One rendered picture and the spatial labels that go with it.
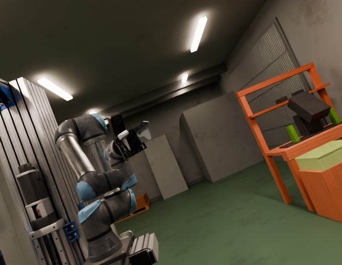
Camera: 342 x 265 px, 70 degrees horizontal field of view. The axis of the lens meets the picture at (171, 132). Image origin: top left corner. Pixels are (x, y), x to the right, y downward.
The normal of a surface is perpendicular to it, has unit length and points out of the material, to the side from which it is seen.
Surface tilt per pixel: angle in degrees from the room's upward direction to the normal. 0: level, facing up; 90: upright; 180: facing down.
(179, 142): 90
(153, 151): 79
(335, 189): 90
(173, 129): 90
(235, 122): 90
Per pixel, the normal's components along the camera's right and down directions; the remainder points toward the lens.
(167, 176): -0.04, -0.28
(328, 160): 0.14, -0.14
